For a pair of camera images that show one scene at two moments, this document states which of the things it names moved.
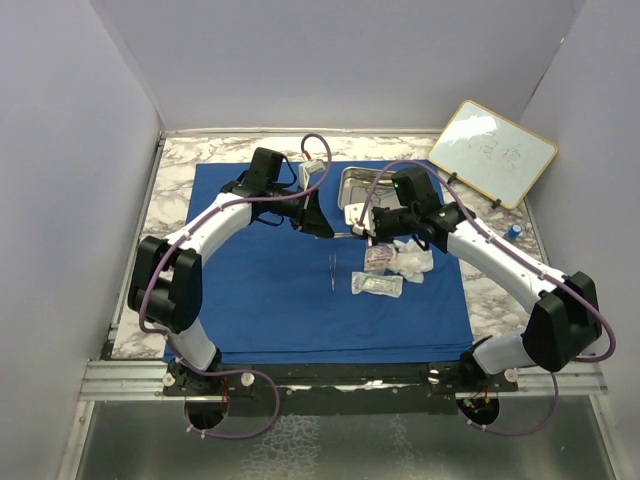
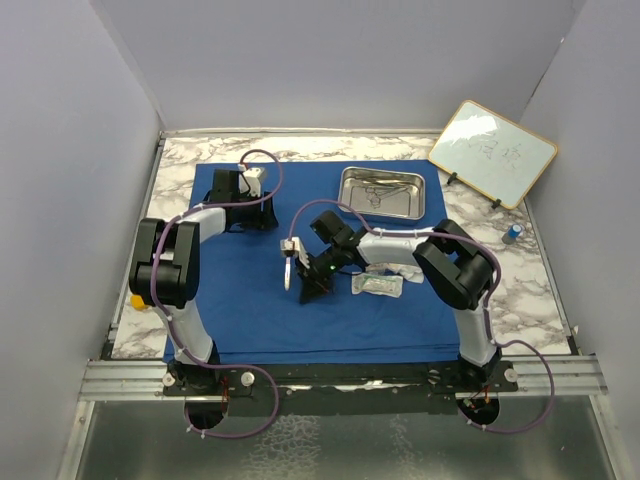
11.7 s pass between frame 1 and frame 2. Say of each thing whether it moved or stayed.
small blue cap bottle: stayed
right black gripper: moved
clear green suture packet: stayed
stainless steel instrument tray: stayed
